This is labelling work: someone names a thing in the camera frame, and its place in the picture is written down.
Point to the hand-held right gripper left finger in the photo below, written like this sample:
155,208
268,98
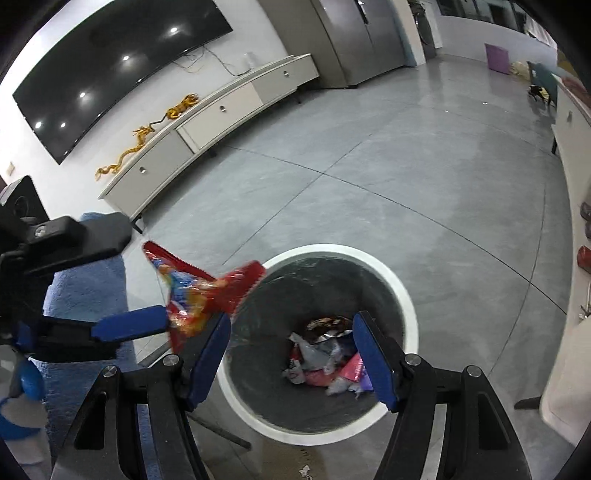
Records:
207,364

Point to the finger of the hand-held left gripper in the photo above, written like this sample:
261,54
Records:
92,235
129,323

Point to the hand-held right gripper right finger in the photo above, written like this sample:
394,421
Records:
376,364

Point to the purple bag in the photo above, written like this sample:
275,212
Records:
365,382

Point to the pink packet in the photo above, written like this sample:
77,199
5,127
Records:
341,371

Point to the brown snack packet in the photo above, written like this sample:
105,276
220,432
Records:
330,327

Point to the red snack bag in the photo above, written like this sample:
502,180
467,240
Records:
203,295

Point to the white round waste bin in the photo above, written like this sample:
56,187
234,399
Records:
277,295

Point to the person's left forearm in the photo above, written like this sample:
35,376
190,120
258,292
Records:
25,434

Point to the blue rug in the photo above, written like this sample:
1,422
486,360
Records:
83,286

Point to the black stand leg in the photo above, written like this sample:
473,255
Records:
221,431

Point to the golden dragon ornament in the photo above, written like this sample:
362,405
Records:
131,150

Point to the golden lion ornament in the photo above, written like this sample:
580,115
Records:
180,108

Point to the white grey television console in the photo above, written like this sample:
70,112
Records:
207,124

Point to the white coffee table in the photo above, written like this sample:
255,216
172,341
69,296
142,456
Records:
572,369

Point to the dark red packet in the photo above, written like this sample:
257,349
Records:
585,257

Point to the grey refrigerator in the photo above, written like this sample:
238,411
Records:
332,41

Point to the small black stool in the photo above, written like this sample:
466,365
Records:
540,93

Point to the beige straw item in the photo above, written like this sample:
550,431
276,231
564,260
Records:
519,69

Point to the teal sofa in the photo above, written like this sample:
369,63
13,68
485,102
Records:
547,76

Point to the dark grey appliance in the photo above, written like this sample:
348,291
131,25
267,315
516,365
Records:
422,27

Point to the wall plate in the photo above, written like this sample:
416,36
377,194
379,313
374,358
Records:
7,168

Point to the black wall television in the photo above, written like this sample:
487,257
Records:
115,60

